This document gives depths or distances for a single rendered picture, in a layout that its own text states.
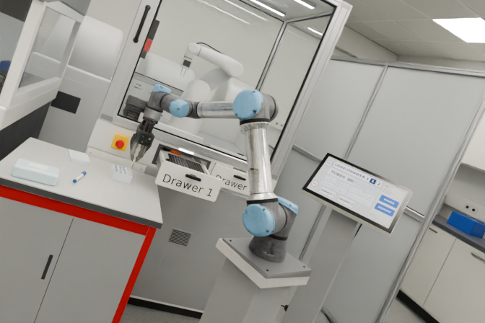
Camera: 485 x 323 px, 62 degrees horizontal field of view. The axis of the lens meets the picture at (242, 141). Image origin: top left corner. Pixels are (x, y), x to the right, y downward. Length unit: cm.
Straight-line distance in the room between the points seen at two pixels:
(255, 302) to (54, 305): 75
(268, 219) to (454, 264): 307
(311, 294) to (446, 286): 206
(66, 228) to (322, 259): 142
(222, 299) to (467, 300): 287
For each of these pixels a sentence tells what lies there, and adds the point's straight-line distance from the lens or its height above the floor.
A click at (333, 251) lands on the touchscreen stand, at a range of 241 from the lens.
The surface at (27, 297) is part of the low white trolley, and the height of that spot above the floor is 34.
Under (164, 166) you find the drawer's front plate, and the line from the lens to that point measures 179.
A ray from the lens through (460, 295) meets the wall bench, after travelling 425.
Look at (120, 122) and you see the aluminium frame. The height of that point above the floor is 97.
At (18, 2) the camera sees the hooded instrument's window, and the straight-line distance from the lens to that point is 188.
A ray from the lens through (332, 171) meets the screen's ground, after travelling 239.
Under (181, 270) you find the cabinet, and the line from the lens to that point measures 239.
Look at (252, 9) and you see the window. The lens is 216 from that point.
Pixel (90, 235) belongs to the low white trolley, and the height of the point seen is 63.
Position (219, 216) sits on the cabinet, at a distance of 228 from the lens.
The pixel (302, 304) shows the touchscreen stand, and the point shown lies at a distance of 253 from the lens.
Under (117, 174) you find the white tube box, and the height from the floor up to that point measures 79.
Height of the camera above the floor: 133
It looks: 6 degrees down
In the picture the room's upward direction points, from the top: 23 degrees clockwise
